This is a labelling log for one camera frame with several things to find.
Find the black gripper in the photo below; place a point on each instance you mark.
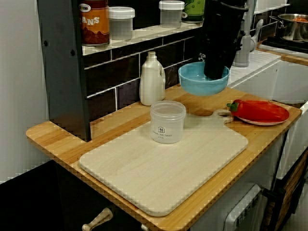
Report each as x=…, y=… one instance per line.
x=221, y=33

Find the light blue bowl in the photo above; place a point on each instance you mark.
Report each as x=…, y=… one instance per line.
x=197, y=85

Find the clear plastic jar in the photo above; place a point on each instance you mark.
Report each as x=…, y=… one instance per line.
x=167, y=127

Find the grey toy faucet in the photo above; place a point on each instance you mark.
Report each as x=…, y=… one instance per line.
x=245, y=48

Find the white toy kitchen cabinet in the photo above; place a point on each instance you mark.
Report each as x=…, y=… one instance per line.
x=264, y=79

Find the red toy pepper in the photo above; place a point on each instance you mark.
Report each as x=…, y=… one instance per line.
x=257, y=110

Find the green peas can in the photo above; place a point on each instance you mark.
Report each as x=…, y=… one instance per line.
x=193, y=12

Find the black stove top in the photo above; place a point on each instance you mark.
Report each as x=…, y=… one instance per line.
x=284, y=44

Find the red plate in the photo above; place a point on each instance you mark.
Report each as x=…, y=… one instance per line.
x=264, y=122

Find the clear jar with white lid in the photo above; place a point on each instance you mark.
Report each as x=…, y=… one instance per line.
x=170, y=16
x=121, y=24

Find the white detergent bottle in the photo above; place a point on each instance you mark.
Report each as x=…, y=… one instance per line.
x=151, y=84

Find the steel cooking pot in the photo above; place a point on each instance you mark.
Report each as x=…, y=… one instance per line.
x=288, y=29

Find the orange toy food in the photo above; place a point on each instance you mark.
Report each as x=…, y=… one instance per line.
x=300, y=19

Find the pale wooden cutting board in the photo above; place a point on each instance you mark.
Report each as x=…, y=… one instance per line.
x=163, y=173

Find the wooden crate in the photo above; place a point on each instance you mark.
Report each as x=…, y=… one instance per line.
x=292, y=183

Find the orange beans can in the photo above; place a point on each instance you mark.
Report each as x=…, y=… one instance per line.
x=93, y=24

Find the white toy oven door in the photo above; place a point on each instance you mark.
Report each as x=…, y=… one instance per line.
x=243, y=211

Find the dark grey shelf unit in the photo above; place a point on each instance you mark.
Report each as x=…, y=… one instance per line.
x=62, y=72

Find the wooden drawer knob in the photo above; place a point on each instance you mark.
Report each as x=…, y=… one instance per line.
x=98, y=220

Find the black cabinet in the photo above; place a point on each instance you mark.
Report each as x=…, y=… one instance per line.
x=36, y=204

